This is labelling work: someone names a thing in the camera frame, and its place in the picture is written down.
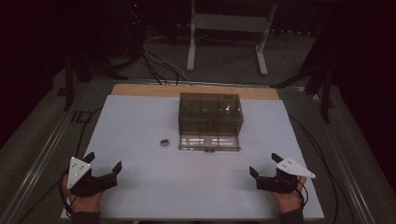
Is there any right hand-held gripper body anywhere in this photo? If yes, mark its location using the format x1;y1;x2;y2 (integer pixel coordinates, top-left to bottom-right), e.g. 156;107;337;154
255;156;317;194

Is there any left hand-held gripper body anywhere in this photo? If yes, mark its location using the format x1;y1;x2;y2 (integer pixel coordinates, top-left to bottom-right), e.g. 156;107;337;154
66;156;118;198

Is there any transparent box drawer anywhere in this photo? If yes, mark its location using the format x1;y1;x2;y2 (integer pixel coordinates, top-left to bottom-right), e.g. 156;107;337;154
177;133;242;153

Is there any smoky transparent storage box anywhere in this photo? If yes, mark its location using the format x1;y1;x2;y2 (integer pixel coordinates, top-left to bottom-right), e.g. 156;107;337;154
177;91;245;138

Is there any person's right hand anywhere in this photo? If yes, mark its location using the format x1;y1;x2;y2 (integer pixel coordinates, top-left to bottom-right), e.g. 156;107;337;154
270;175;308;215

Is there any person's left hand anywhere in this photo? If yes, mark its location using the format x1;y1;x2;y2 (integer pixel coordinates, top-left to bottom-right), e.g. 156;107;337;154
61;174;106;215

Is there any white board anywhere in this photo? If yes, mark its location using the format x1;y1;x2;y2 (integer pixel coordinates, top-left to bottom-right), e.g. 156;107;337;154
60;94;325;221

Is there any black tripod stand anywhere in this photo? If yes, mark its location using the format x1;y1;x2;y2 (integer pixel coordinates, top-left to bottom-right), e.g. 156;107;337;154
270;27;335;124

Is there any wooden board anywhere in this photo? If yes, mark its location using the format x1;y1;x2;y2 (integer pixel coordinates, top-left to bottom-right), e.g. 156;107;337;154
110;83;280;101

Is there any dark device with red light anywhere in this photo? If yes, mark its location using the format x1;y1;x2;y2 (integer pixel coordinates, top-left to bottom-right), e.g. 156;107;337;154
122;0;146;64

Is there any grey metal stand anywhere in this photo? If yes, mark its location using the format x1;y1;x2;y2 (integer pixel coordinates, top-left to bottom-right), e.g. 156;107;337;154
186;0;278;77

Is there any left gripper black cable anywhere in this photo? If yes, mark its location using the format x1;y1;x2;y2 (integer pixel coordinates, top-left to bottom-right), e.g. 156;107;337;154
58;167;76;217

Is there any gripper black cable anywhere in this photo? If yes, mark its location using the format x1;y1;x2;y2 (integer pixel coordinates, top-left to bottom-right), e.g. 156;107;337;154
294;181;310;209
58;167;76;217

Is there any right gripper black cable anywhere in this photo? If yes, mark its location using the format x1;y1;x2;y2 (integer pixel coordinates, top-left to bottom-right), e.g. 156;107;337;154
294;181;310;209

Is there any black floor cable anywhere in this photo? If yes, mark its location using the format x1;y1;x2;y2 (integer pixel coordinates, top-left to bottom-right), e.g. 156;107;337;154
74;106;105;159
289;114;341;224

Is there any aluminium floor rail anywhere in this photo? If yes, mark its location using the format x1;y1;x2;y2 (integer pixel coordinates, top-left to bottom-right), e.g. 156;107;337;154
0;90;82;224
306;88;379;224

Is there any bundle of floor cables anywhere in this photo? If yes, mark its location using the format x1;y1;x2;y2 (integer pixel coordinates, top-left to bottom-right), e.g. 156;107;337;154
140;35;194;87

